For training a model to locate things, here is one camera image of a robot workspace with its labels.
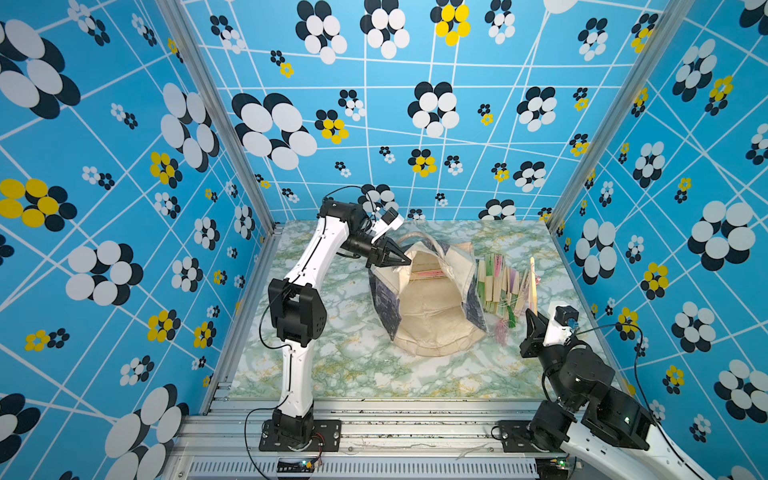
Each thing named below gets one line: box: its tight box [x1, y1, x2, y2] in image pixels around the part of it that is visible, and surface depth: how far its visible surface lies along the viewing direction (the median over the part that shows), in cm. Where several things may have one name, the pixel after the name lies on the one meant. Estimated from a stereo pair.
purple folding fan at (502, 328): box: [496, 318, 509, 344], surface depth 94 cm
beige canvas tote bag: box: [368, 233, 488, 357], surface depth 86 cm
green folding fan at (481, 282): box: [477, 258, 486, 307], surface depth 104 cm
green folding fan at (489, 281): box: [485, 253, 495, 313], surface depth 103 cm
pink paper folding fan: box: [526, 256, 539, 315], surface depth 67 cm
